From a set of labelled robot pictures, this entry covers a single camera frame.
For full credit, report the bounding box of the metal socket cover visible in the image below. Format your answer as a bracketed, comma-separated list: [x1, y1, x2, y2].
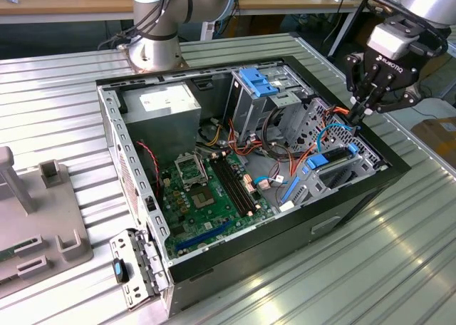
[172, 153, 210, 184]

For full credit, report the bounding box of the blue plastic bay latch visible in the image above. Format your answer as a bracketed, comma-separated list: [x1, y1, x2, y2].
[238, 67, 283, 98]

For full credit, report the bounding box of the green RAM stick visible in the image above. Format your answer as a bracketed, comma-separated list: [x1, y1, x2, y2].
[0, 246, 36, 264]

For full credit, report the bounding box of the blue expansion slot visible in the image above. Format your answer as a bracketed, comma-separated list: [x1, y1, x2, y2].
[175, 220, 232, 254]

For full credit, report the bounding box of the black open PC case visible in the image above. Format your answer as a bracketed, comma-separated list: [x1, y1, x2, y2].
[95, 55, 413, 319]

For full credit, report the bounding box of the red black twisted wire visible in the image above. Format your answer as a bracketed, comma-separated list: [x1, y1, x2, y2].
[136, 140, 164, 202]

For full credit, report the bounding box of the black sleeved cable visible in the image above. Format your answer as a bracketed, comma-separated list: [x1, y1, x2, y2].
[261, 105, 308, 162]

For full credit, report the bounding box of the wooden desk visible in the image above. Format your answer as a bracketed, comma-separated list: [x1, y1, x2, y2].
[227, 0, 403, 57]
[0, 0, 135, 25]

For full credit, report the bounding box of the hard disk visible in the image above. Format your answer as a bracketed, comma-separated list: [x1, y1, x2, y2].
[280, 143, 359, 205]

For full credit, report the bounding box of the orange yellow wire bundle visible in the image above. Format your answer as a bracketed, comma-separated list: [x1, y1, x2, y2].
[197, 117, 266, 159]

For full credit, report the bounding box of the grey parts rack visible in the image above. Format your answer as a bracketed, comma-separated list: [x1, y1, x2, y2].
[0, 146, 95, 297]

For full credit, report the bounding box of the blue wire with white tag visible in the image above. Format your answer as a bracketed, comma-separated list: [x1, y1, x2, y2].
[253, 173, 286, 192]

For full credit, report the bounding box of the blue black bracket latch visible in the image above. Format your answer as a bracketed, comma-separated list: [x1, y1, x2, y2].
[112, 257, 131, 284]

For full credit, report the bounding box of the green motherboard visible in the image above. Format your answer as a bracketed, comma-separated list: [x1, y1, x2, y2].
[158, 150, 278, 261]

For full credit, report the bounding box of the white side table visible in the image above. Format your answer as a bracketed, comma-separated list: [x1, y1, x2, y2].
[383, 96, 456, 133]

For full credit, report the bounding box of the large brown cardboard box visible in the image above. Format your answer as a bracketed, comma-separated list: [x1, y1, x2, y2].
[356, 13, 448, 82]

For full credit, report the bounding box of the metal card retention bracket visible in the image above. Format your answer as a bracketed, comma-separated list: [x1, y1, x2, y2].
[108, 227, 171, 312]

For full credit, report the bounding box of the grey power supply unit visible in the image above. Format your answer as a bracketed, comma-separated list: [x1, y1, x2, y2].
[119, 81, 203, 169]

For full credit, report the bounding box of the tall metal drive bay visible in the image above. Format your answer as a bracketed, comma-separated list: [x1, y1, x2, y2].
[223, 65, 308, 148]

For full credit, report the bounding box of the grey metal disk bay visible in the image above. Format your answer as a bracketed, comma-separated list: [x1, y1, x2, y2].
[274, 143, 390, 212]

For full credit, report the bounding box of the CPU socket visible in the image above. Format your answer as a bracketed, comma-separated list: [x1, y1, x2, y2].
[187, 185, 219, 211]

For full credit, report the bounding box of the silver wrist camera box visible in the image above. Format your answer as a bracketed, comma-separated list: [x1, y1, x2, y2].
[366, 21, 418, 61]

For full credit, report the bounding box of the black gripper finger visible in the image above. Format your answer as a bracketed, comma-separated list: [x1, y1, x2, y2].
[359, 71, 418, 122]
[344, 53, 381, 116]

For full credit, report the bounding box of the orange disk power wire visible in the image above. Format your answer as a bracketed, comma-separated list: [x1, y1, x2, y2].
[289, 103, 368, 178]

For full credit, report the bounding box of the brown square base plate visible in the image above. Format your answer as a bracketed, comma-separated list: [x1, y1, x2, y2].
[120, 43, 190, 73]

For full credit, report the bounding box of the blue disk data wire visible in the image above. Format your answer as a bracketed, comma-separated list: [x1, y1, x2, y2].
[316, 123, 361, 154]

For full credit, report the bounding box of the black RAM slot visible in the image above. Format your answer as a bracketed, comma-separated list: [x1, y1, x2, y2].
[222, 155, 259, 210]
[209, 158, 251, 217]
[214, 158, 254, 215]
[217, 156, 256, 213]

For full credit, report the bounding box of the cardboard box with label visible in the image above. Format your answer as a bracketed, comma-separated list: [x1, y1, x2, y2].
[410, 116, 456, 169]

